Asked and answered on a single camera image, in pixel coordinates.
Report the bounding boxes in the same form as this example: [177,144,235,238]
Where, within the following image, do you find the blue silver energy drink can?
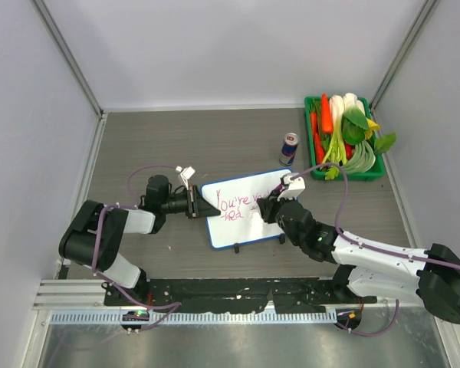
[279,133,300,166]

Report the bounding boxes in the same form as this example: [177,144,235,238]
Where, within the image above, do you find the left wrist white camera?
[175,166,196,189]

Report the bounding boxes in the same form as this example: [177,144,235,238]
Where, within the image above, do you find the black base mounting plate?
[103,276,377,312]

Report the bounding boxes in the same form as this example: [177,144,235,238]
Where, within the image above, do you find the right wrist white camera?
[278,172,306,200]

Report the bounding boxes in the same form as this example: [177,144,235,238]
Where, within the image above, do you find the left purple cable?
[90,163,185,333]

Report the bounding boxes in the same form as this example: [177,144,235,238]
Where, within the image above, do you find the green plastic tray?
[304,97,386,182]

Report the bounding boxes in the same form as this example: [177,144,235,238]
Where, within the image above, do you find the white slotted cable duct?
[50,309,337,327]

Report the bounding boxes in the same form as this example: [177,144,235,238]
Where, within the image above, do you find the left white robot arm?
[58,175,221,306]

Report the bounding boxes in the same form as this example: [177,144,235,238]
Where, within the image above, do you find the green toy leafy vegetable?
[341,107,396,156]

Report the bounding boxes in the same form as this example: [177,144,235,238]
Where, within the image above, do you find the small orange toy carrot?
[310,112,325,164]

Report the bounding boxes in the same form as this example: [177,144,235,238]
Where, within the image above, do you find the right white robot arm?
[257,192,460,324]

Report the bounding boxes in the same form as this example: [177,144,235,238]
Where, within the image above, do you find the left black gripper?
[162,186,220,219]

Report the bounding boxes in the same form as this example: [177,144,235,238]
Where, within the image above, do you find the pale green toy beans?
[343,141,376,174]

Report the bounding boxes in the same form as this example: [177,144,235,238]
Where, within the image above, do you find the magenta capped marker pen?
[268,184,283,200]

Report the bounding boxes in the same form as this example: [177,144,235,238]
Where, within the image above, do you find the large orange toy carrot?
[320,94,334,134]

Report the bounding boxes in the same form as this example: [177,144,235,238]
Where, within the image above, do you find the wrist white camera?
[175,166,196,189]
[278,172,306,200]

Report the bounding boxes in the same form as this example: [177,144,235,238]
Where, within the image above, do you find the blue framed whiteboard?
[201,168,292,249]

